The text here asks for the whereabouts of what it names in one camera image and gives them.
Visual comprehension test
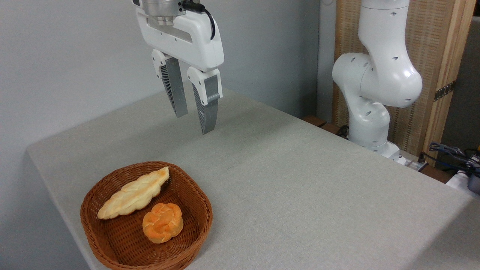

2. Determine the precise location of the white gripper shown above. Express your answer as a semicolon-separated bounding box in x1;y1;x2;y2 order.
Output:
135;7;225;135

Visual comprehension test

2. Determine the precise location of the long braided bread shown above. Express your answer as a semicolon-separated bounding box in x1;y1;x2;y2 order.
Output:
97;166;170;220

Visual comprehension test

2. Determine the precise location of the round orange knotted bread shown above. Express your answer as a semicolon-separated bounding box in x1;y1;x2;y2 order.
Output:
142;202;184;244

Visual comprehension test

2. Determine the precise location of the brown wooden board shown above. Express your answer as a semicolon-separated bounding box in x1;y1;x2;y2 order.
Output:
303;115;349;139

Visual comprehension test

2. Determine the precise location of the grey tablecloth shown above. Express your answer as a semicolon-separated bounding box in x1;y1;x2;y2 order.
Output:
26;81;480;270

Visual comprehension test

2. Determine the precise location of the brown wicker basket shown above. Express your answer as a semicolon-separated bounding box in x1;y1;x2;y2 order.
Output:
80;161;213;270

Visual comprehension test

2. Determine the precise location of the woven wooden screen panel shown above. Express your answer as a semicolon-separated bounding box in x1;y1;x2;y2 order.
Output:
334;0;477;165

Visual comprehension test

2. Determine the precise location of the metal screen hinge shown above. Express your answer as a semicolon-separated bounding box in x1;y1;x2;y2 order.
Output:
434;80;457;102

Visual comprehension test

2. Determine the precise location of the dark grey partition panel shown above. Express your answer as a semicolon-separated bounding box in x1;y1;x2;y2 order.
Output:
439;17;480;154

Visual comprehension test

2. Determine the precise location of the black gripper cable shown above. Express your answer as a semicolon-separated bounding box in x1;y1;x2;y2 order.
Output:
182;1;216;41

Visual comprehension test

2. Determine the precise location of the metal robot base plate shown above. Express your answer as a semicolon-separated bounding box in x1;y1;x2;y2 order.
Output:
397;150;429;172

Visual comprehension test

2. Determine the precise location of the bundle of dark cables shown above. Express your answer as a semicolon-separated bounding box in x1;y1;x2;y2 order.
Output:
429;142;480;177

